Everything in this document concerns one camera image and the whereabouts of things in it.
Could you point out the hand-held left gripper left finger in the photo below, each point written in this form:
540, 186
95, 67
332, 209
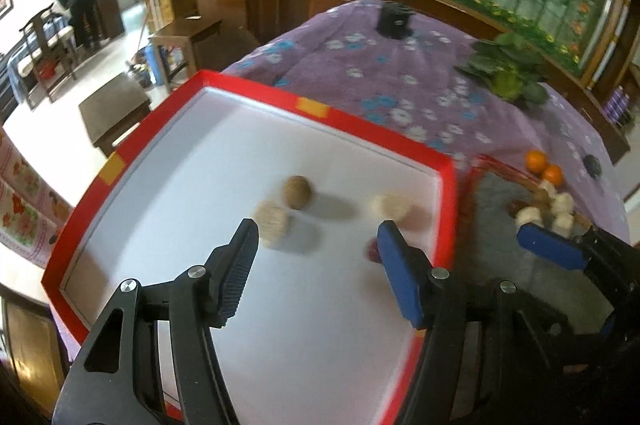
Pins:
239, 272

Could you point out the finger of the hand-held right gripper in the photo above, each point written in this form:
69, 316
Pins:
608, 330
550, 246

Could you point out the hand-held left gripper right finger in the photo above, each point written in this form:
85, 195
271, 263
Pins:
400, 277

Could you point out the pile of mixed food pieces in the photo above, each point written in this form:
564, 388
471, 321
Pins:
546, 210

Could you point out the red jujube date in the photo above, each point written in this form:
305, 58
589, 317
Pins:
372, 251

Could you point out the red-rimmed grey-lined tray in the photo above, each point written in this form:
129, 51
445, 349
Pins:
495, 245

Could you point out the red-rimmed white tray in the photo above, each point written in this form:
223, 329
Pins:
310, 305

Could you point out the beige sugarcane piece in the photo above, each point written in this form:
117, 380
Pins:
391, 206
272, 223

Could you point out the orange tangerine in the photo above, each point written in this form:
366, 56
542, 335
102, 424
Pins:
536, 160
553, 175

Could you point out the brown longan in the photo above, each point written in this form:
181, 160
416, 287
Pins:
298, 191

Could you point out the purple bottle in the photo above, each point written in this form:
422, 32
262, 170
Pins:
619, 105

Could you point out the green leafy vegetable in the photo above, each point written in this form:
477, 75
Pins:
505, 70

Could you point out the purple floral blanket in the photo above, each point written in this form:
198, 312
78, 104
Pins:
400, 70

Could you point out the dark low stool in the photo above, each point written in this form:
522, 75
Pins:
112, 105

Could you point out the brown wooden furniture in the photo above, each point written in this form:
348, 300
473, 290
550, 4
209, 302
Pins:
30, 345

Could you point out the wooden side table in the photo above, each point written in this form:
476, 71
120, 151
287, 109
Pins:
185, 35

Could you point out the broom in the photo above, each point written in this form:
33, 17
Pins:
142, 40

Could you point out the black cylinder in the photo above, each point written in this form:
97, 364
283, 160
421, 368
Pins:
395, 21

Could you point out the dark wooden chair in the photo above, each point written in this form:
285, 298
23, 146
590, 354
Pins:
47, 50

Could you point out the table with light cloth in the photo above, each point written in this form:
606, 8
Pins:
20, 65

